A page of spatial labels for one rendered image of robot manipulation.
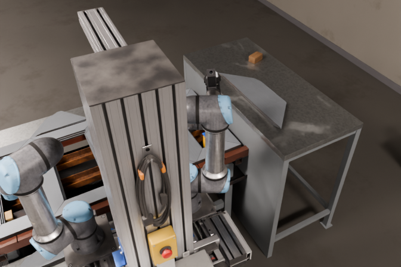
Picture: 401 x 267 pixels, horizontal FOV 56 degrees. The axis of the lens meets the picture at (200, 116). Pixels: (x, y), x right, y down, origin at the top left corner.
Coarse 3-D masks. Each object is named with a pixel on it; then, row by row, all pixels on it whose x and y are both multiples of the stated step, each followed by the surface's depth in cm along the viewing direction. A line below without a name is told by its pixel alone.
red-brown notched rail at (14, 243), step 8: (232, 152) 248; (240, 152) 248; (248, 152) 252; (224, 160) 245; (232, 160) 249; (96, 208) 215; (104, 208) 216; (24, 232) 203; (8, 240) 199; (16, 240) 199; (24, 240) 201; (0, 248) 196; (8, 248) 199; (16, 248) 201
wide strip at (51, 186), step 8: (24, 144) 254; (48, 176) 231; (56, 176) 231; (48, 184) 226; (56, 184) 226; (48, 192) 222; (56, 192) 222; (48, 200) 217; (56, 200) 217; (56, 208) 213
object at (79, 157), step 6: (84, 150) 268; (90, 150) 270; (66, 156) 263; (72, 156) 266; (78, 156) 268; (84, 156) 261; (90, 156) 264; (60, 162) 263; (66, 162) 257; (72, 162) 259; (78, 162) 262; (60, 168) 257; (66, 168) 260
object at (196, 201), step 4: (196, 196) 183; (200, 196) 189; (192, 200) 182; (196, 200) 184; (200, 200) 188; (192, 204) 183; (196, 204) 184; (200, 204) 187; (192, 208) 183; (196, 208) 185; (192, 212) 184
